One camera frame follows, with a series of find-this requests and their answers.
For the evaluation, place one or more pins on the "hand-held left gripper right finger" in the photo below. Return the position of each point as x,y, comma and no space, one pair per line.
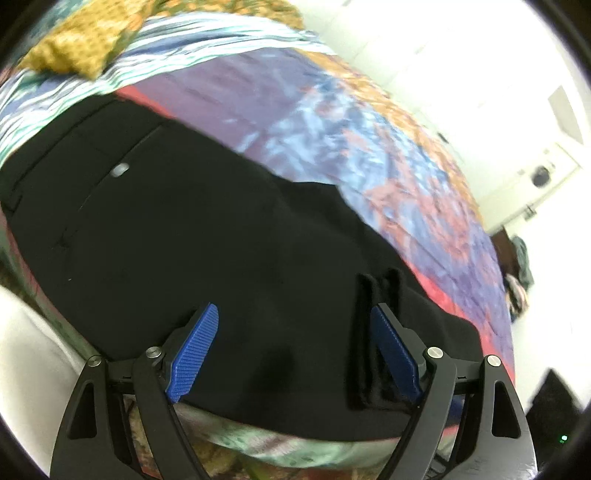
397,350

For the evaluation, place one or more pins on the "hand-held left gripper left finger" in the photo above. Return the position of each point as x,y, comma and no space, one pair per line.
194,350

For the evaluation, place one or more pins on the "black pants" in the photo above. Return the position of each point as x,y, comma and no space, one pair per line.
207,240

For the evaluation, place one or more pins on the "pile of mixed clothes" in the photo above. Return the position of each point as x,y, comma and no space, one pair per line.
516,295

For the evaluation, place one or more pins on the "grey clothes heap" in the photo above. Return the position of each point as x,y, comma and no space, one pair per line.
524,263

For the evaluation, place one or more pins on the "colourful striped floral quilt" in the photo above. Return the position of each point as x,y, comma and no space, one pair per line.
369,161

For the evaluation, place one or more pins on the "white door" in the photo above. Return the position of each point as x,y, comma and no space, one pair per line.
549,184

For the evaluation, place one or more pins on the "round dark door hanging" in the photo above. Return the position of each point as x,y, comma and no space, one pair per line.
541,177

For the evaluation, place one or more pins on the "blue white striped bed sheet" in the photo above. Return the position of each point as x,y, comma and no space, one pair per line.
184,50

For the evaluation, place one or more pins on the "yellow dotted pillow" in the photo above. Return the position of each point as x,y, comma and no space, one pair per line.
92,41

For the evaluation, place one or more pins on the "yellow green floral blanket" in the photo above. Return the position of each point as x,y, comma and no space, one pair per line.
231,11

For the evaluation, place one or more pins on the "white wall plate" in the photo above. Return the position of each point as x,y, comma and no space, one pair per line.
565,113

